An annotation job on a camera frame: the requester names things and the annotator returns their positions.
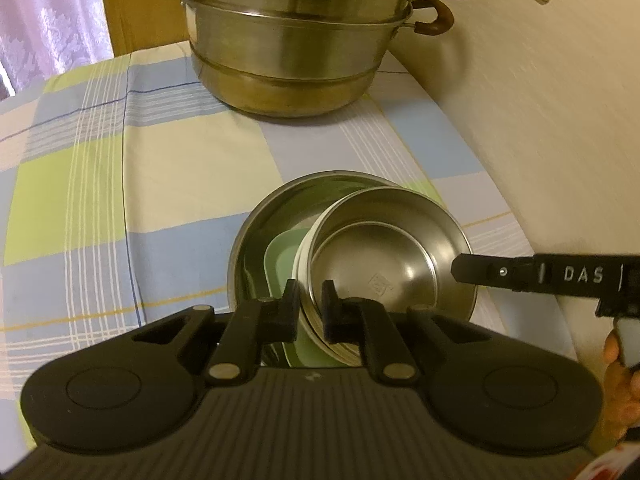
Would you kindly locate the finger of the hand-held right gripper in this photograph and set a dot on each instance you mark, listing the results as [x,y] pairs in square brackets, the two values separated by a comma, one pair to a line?
[490,271]

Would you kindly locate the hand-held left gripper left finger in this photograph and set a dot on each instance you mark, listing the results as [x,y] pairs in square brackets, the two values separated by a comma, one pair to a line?
[290,315]

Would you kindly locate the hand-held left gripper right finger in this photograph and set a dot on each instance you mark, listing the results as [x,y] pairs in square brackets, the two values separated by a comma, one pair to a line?
[331,315]

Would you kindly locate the green rectangular plate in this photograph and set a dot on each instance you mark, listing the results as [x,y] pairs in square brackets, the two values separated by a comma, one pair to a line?
[280,265]

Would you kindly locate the stainless steel plate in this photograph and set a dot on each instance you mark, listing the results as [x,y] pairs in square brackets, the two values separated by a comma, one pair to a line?
[250,245]

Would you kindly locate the stainless steel bowl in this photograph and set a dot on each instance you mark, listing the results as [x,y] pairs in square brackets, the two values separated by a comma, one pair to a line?
[380,245]

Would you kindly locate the person's right hand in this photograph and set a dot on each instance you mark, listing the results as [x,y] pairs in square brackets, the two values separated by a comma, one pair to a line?
[625,400]

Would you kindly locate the red and white cloth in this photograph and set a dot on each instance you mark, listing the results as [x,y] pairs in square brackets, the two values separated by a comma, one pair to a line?
[612,465]

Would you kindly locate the checked tablecloth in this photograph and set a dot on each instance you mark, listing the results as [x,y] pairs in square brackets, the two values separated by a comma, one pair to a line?
[125,185]

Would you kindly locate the stainless steel steamer pot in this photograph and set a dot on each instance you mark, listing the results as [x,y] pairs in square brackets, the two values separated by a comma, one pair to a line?
[290,45]

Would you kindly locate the wooden door panel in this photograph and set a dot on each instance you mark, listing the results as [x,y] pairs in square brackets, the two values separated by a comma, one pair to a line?
[135,15]

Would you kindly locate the purple lace curtain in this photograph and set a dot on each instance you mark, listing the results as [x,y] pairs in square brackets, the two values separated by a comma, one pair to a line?
[45,15]

